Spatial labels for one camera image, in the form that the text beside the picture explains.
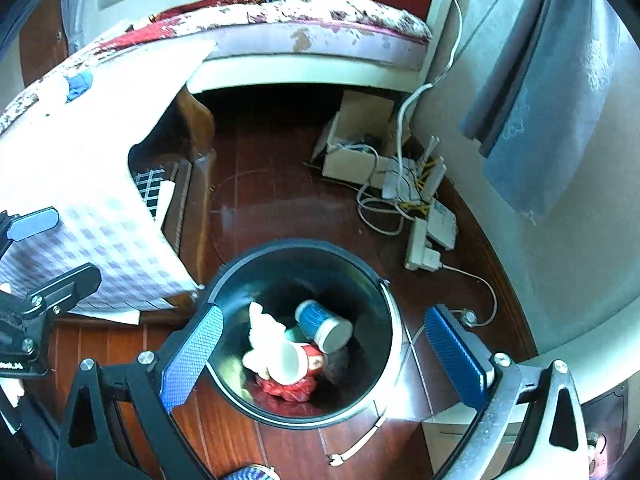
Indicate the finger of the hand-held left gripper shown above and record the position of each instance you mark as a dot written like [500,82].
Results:
[35,223]
[65,285]

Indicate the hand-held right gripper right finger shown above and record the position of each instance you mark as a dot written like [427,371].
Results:
[460,355]

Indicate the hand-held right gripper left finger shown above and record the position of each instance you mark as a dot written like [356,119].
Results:
[195,355]

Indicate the black trash bin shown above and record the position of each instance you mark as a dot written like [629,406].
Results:
[235,310]

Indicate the white paper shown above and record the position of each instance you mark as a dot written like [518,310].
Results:
[260,332]

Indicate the red paper cup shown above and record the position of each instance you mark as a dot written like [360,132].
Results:
[287,362]

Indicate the red plastic bag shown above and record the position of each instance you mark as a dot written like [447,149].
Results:
[290,391]

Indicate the blue paper cup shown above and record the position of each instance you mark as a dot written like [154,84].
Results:
[315,317]

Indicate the checked tablecloth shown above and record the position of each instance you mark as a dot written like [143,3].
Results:
[85,160]

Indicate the white box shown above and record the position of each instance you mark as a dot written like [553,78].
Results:
[445,442]

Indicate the white power strip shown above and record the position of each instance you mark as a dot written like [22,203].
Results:
[420,250]

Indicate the white grid rack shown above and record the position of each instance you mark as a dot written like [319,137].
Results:
[147,187]

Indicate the blue striped object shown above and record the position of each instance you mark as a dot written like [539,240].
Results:
[250,474]

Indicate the white flat device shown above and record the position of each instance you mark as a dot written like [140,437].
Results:
[442,225]

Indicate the blue crumpled ball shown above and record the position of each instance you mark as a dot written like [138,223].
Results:
[79,84]

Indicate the wooden table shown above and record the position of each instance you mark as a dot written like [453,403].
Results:
[197,180]

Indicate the white router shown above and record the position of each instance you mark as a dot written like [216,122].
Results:
[435,177]

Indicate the wooden door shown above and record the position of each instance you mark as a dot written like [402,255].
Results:
[42,35]

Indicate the grey curtain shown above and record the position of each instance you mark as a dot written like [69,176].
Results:
[80,5]

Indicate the cardboard box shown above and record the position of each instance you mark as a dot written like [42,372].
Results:
[365,110]

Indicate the blue-grey hanging curtain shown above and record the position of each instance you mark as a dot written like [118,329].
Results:
[550,85]

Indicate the floral bed mattress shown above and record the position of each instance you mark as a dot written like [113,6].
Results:
[325,15]

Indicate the white bed frame red headboard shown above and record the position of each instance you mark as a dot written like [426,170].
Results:
[300,72]

